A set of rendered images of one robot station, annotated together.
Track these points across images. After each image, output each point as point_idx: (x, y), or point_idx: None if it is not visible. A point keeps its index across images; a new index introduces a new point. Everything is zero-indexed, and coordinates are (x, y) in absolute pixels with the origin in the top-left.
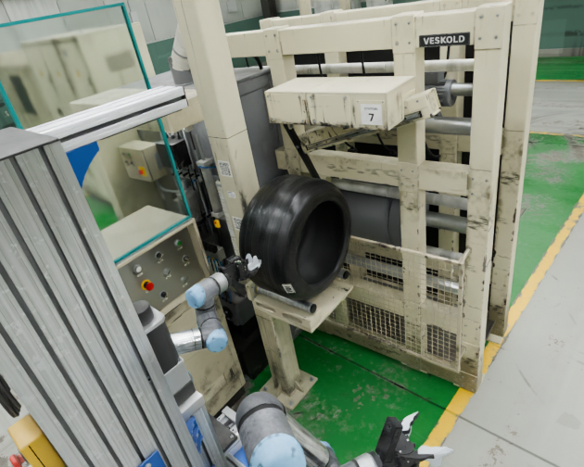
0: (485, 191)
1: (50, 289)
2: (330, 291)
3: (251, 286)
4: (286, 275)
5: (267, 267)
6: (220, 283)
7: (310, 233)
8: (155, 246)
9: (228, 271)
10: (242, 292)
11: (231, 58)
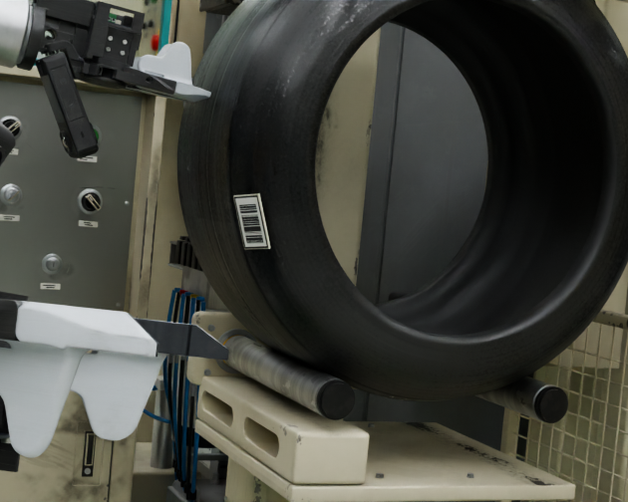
0: None
1: None
2: (477, 468)
3: (210, 324)
4: (260, 158)
5: (216, 119)
6: None
7: (505, 270)
8: (14, 94)
9: (54, 9)
10: (77, 126)
11: None
